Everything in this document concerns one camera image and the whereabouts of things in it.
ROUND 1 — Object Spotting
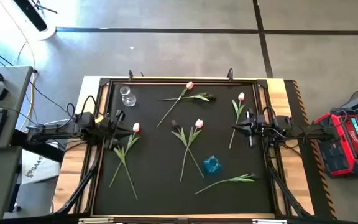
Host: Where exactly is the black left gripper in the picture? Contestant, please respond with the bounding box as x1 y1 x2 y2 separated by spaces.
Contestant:
101 109 134 149

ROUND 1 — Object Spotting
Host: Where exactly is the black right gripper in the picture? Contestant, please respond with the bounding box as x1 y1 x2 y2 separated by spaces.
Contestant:
231 108 266 149

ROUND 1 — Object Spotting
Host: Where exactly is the pink artificial tulip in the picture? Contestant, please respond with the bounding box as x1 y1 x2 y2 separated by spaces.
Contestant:
156 81 195 128
179 119 204 183
109 122 141 189
228 91 246 150

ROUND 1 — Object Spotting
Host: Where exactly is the clear glass vase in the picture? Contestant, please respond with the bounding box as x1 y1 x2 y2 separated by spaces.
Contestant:
119 86 137 108

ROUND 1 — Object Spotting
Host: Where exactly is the blue cut-glass vase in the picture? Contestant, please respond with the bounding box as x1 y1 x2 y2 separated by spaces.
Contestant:
202 154 223 175

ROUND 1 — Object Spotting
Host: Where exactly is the black table mat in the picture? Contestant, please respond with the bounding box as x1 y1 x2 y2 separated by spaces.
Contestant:
92 82 275 216

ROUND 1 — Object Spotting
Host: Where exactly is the black hazard-striped floor strip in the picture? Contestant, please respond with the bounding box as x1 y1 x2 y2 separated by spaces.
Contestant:
284 80 337 219

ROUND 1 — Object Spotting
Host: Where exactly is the white printed box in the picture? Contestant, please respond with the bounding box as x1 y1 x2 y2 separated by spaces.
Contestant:
22 149 60 185

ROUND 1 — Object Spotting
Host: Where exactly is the red portable power station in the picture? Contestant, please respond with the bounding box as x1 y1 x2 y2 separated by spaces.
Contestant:
314 107 358 179

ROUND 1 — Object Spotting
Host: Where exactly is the white round stand base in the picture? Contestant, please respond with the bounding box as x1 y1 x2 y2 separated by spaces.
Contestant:
32 18 57 41

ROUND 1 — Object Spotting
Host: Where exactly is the black flat panel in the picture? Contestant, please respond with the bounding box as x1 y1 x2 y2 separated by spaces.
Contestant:
13 0 48 32

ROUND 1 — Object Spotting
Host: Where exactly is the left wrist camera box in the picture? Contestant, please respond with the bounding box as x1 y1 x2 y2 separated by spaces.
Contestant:
99 114 113 126

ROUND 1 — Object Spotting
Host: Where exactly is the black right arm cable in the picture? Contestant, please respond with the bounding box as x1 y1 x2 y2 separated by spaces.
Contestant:
262 106 277 119

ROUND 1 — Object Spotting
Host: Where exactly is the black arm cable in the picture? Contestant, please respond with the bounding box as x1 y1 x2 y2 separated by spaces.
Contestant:
66 95 98 121
262 106 277 119

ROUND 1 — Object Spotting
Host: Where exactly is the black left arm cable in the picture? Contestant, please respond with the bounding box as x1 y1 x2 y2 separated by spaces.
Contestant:
66 95 98 121

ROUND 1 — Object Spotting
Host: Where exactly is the black diagonal frame strut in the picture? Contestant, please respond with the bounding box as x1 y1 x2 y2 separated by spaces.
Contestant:
264 149 312 218
54 149 102 215

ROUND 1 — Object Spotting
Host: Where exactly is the black floor cable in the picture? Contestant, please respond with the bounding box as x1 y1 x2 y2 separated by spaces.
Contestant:
29 80 76 116

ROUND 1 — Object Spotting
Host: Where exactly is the silver metal bracket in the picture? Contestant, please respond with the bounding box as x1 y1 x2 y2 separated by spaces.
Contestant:
252 218 287 224
78 217 114 224

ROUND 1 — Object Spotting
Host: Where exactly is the yellow cable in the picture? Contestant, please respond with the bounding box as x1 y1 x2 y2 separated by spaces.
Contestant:
19 73 37 129

